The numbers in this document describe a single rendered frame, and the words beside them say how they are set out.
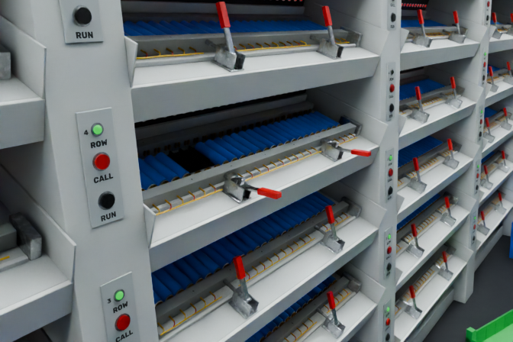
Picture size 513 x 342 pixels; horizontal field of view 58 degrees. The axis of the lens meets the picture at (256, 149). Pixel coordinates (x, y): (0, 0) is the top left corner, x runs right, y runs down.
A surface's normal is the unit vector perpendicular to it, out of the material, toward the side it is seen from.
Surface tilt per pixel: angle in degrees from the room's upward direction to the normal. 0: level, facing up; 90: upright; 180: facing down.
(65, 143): 90
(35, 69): 90
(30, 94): 22
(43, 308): 112
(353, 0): 90
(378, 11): 90
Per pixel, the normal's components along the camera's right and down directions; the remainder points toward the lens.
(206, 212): 0.24, -0.86
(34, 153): -0.65, 0.21
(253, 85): 0.73, 0.47
